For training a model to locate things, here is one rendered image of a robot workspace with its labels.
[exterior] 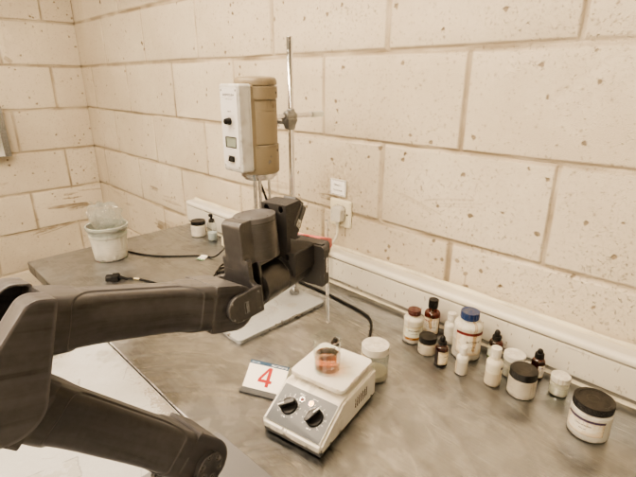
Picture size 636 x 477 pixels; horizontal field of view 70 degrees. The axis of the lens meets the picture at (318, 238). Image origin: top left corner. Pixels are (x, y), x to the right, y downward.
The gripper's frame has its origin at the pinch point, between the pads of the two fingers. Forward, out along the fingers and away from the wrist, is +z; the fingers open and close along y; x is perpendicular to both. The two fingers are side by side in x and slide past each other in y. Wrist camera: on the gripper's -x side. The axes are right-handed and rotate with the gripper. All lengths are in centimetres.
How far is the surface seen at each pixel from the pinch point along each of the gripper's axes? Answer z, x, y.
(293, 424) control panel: -10.8, 30.9, 0.6
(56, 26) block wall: 92, -52, 228
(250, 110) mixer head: 20.6, -19.4, 32.7
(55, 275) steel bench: 6, 34, 108
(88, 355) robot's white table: -15, 34, 57
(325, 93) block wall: 57, -21, 35
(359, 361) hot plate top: 5.6, 26.1, -3.8
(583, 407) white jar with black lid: 17, 29, -42
